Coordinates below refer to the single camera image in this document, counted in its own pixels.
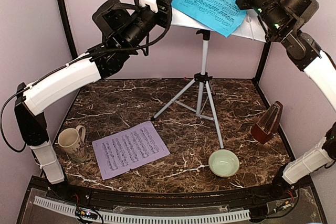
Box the brown wooden metronome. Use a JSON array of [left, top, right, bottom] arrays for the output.
[[250, 101, 283, 144]]

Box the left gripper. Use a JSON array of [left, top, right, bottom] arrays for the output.
[[120, 0, 175, 50]]

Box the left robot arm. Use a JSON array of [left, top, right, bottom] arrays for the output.
[[13, 0, 172, 201]]

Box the left black frame post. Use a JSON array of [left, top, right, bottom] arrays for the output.
[[57, 0, 78, 59]]

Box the black frame post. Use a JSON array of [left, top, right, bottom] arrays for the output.
[[256, 0, 286, 83], [57, 0, 78, 59]]

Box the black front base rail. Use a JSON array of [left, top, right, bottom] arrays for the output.
[[28, 176, 316, 211]]

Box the right black frame post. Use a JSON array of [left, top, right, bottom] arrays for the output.
[[256, 0, 286, 83]]

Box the grey folding music stand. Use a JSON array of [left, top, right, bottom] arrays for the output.
[[162, 0, 271, 149]]

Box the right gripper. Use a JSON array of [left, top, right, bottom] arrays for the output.
[[236, 0, 292, 37]]

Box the grey slotted cable duct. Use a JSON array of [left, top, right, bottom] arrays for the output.
[[33, 196, 250, 223]]

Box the pale green ceramic bowl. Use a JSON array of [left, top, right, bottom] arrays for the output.
[[208, 149, 240, 178]]

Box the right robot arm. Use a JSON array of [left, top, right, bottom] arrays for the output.
[[236, 0, 335, 200]]

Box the purple sheet music page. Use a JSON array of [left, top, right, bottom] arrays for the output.
[[92, 121, 170, 180]]

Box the cream printed mug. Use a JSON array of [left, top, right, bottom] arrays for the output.
[[57, 125, 88, 163]]

